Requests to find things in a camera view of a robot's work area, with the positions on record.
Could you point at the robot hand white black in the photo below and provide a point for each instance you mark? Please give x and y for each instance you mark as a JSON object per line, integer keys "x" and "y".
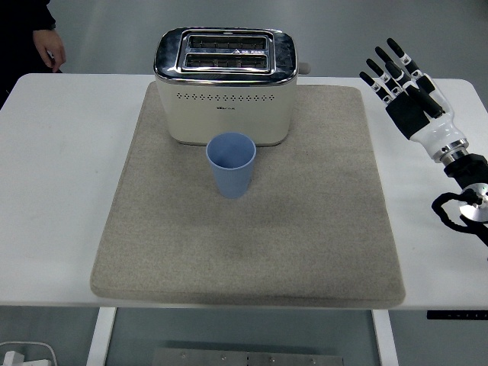
{"x": 438, "y": 131}

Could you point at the blue ribbed plastic cup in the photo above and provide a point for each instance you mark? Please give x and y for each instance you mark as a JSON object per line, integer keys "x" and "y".
{"x": 230, "y": 179}

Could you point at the cream and chrome toaster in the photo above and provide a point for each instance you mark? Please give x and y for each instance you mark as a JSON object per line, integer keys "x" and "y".
{"x": 225, "y": 114}

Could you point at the white table leg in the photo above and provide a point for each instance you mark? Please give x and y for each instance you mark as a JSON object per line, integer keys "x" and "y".
{"x": 100, "y": 339}
{"x": 386, "y": 339}

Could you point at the beige felt table mat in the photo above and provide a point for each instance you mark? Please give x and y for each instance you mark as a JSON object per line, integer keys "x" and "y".
{"x": 228, "y": 248}

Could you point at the person's hand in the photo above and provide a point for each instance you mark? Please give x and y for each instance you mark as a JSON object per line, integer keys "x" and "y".
{"x": 49, "y": 47}

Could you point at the person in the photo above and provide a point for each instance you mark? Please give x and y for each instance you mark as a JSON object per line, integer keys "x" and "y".
{"x": 19, "y": 23}

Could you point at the white block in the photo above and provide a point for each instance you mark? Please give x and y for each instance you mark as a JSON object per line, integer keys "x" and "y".
{"x": 10, "y": 359}

